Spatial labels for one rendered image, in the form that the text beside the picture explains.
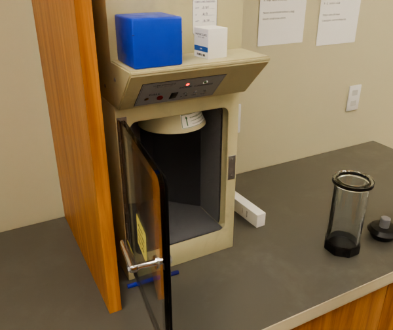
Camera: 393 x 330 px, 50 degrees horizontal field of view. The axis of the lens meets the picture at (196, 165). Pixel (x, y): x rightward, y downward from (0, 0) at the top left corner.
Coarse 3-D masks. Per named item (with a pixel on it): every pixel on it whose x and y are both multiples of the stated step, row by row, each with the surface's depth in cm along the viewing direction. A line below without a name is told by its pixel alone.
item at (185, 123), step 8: (200, 112) 108; (144, 120) 105; (152, 120) 103; (160, 120) 102; (168, 120) 102; (176, 120) 102; (184, 120) 103; (192, 120) 104; (200, 120) 106; (144, 128) 105; (152, 128) 103; (160, 128) 102; (168, 128) 102; (176, 128) 102; (184, 128) 103; (192, 128) 104
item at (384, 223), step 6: (384, 216) 127; (372, 222) 129; (378, 222) 129; (384, 222) 125; (372, 228) 127; (378, 228) 126; (384, 228) 126; (390, 228) 126; (372, 234) 127; (378, 234) 125; (384, 234) 124; (390, 234) 124; (378, 240) 127; (384, 240) 125; (390, 240) 126
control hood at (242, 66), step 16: (240, 48) 99; (112, 64) 86; (192, 64) 83; (208, 64) 84; (224, 64) 86; (240, 64) 88; (256, 64) 90; (128, 80) 79; (144, 80) 80; (160, 80) 83; (224, 80) 92; (240, 80) 95; (128, 96) 84; (208, 96) 98
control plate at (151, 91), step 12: (144, 84) 82; (156, 84) 84; (168, 84) 85; (180, 84) 87; (192, 84) 89; (204, 84) 91; (216, 84) 93; (144, 96) 86; (156, 96) 88; (168, 96) 90; (180, 96) 92; (192, 96) 94
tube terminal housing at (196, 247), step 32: (96, 0) 86; (128, 0) 84; (160, 0) 87; (192, 0) 90; (224, 0) 93; (96, 32) 91; (192, 32) 93; (224, 96) 103; (224, 128) 110; (224, 160) 114; (224, 192) 118; (224, 224) 122; (192, 256) 118
